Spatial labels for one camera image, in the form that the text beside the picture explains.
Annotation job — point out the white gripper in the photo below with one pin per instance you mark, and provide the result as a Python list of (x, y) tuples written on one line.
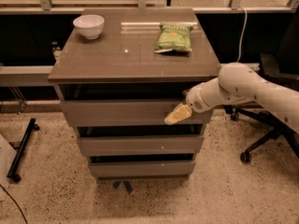
[(195, 99)]

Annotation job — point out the grey top drawer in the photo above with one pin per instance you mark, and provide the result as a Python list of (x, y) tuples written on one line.
[(84, 113)]

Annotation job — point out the grey drawer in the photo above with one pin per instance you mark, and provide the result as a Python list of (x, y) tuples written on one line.
[(140, 145), (141, 169), (84, 113)]

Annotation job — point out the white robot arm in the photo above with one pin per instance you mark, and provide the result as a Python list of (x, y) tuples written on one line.
[(236, 83)]

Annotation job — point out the grey middle drawer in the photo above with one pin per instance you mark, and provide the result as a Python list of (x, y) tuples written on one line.
[(140, 145)]

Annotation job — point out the grey drawer cabinet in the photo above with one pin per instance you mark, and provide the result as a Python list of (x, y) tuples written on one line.
[(121, 64)]

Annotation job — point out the grey bottom drawer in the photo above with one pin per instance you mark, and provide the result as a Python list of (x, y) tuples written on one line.
[(141, 169)]

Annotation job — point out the green chip bag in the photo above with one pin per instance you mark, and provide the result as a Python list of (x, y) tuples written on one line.
[(174, 37)]

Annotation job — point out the white ceramic bowl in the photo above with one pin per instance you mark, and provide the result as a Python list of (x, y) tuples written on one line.
[(89, 26)]

